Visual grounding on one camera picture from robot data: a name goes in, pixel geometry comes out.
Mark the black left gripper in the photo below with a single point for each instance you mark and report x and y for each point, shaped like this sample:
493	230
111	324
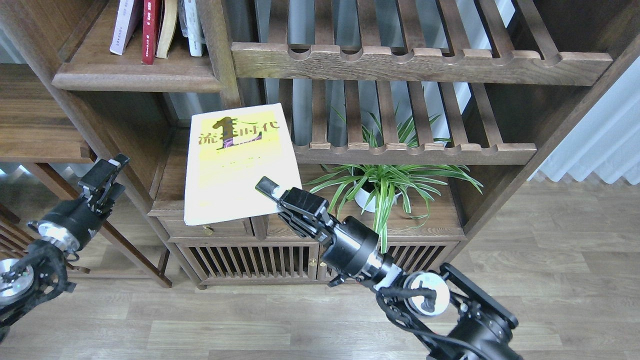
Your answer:
71	224

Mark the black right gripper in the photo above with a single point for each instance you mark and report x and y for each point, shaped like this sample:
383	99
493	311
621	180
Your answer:
350	247

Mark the yellow green cover book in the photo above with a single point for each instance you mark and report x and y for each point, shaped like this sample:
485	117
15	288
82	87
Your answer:
228	153

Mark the white cover book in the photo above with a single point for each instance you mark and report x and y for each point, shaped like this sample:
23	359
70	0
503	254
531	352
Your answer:
128	15

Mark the red cover book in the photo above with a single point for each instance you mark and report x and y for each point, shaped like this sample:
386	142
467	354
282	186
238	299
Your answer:
151	12

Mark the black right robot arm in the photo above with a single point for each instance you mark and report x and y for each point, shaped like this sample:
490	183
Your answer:
446	311

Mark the dark wooden bookshelf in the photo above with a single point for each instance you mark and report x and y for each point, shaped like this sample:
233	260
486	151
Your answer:
389	82

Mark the upright white book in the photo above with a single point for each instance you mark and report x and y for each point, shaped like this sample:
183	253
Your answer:
194	30

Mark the upright tan book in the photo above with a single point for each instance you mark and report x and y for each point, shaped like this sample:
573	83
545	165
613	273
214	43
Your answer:
168	23

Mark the white curtain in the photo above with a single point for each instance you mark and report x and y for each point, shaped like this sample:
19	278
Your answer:
606	142

